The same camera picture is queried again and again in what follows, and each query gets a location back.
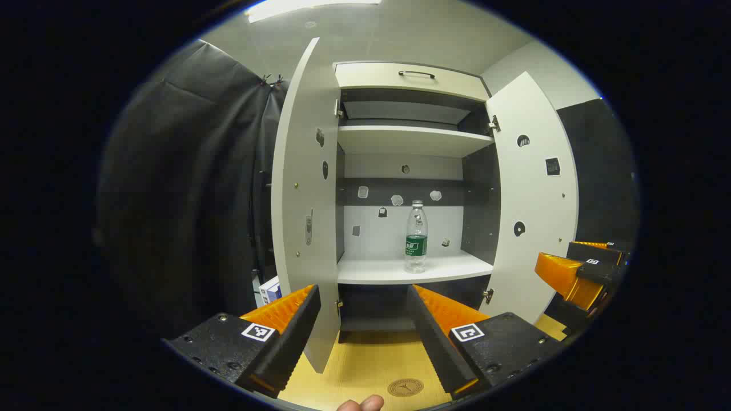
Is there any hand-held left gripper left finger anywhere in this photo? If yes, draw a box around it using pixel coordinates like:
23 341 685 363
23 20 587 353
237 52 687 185
163 284 322 398

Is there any white and blue box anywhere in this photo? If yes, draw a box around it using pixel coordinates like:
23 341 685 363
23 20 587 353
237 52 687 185
258 276 283 306

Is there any white cabinet drawer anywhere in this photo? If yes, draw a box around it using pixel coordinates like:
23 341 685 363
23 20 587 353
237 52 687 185
334 62 492 102

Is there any black backdrop cloth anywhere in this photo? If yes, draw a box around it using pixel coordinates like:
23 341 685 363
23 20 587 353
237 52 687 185
557 98 640 257
94 39 289 343

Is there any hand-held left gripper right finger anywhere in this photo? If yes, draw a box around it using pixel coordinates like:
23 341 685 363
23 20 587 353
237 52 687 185
407 284 563 399

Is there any clear plastic bottle green label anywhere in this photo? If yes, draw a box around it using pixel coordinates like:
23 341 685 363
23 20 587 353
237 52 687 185
404 200 429 273

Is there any white and grey cabinet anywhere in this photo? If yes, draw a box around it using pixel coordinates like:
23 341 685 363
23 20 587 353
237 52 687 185
333 61 502 343

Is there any white cabinet door headphone sticker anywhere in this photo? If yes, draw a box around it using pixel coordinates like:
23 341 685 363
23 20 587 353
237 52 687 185
484 71 579 325

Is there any white cabinet door camera sticker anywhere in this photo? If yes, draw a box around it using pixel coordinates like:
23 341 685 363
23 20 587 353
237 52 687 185
271 37 343 374

